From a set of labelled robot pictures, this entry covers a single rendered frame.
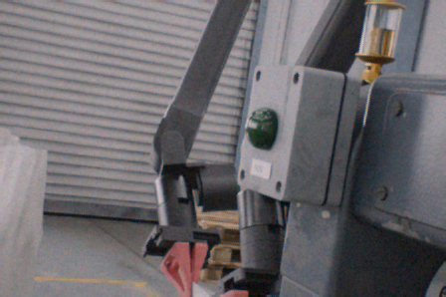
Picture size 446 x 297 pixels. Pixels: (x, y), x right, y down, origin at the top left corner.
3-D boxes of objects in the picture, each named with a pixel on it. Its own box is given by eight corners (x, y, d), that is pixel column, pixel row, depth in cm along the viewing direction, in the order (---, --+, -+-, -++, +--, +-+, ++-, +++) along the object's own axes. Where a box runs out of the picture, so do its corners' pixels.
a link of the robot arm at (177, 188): (152, 190, 131) (154, 167, 127) (195, 187, 133) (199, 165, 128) (157, 227, 127) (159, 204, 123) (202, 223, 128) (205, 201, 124)
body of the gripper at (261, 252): (320, 289, 98) (313, 228, 101) (241, 283, 94) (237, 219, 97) (292, 303, 103) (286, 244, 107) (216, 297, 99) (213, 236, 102)
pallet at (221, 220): (172, 221, 687) (175, 204, 687) (305, 235, 728) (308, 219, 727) (204, 243, 610) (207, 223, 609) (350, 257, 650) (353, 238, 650)
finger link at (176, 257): (230, 290, 116) (219, 233, 122) (182, 287, 113) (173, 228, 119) (211, 315, 121) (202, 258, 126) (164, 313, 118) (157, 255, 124)
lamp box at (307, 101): (235, 184, 62) (255, 64, 62) (289, 190, 64) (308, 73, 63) (282, 201, 55) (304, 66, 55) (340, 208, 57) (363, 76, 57)
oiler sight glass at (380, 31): (351, 53, 63) (360, 5, 63) (380, 58, 64) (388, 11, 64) (370, 53, 61) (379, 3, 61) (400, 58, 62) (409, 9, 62)
